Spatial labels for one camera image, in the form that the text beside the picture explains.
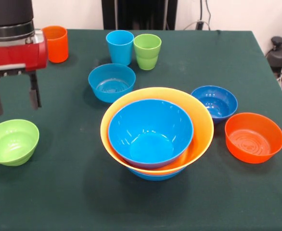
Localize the medium blue ribbed bowl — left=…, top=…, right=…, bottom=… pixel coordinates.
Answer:
left=88, top=63, right=137, bottom=104

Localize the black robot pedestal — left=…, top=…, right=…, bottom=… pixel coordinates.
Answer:
left=102, top=0, right=179, bottom=31

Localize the light blue cup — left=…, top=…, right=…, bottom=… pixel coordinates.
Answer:
left=105, top=30, right=135, bottom=67

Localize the dark blue bowl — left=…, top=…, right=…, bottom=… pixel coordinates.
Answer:
left=191, top=85, right=239, bottom=125

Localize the green cup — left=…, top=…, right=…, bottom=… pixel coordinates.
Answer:
left=133, top=34, right=162, bottom=71

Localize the orange-red cup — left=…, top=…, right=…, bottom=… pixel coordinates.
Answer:
left=42, top=26, right=69, bottom=64

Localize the dark green table cloth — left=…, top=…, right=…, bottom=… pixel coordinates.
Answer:
left=0, top=28, right=282, bottom=231

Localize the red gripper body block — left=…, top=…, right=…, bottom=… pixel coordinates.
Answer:
left=0, top=35, right=49, bottom=77

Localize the orange-red ribbed bowl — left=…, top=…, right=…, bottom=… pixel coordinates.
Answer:
left=224, top=112, right=282, bottom=165

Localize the white wall cable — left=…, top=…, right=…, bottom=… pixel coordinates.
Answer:
left=184, top=0, right=213, bottom=31

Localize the green bowl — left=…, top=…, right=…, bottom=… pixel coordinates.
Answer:
left=0, top=119, right=40, bottom=167

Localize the dark grey rounded base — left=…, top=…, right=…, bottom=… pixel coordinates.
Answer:
left=266, top=35, right=282, bottom=73

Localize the large yellow-orange bowl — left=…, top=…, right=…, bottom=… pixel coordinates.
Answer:
left=100, top=87, right=215, bottom=176

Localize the large light blue bowl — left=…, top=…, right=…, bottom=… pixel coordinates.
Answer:
left=107, top=98, right=194, bottom=169
left=128, top=166, right=187, bottom=181

